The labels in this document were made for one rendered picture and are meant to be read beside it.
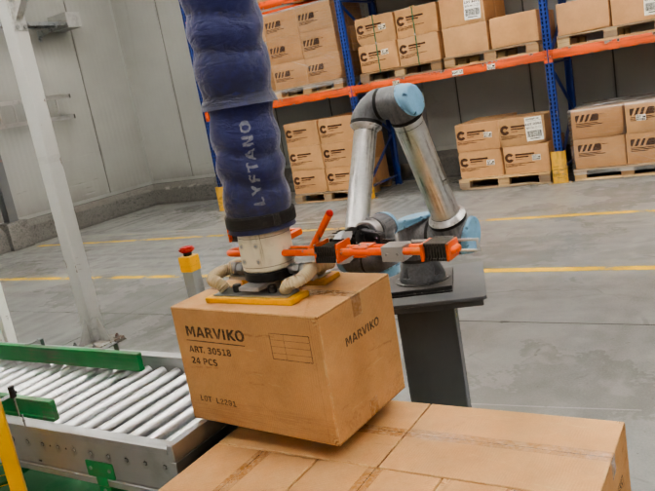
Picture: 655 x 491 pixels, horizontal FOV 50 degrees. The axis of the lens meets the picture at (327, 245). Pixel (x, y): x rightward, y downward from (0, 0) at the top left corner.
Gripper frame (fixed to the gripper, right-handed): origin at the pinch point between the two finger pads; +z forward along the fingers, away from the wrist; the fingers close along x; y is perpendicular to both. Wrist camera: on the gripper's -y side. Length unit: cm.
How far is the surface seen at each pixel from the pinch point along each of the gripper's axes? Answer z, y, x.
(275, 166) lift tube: 2.0, 16.5, 27.5
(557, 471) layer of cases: 10, -61, -59
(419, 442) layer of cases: 4, -19, -59
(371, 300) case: -6.1, -4.8, -17.9
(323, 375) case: 21.5, -1.1, -31.0
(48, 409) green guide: 23, 128, -53
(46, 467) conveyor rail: 34, 122, -71
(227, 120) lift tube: 10, 25, 43
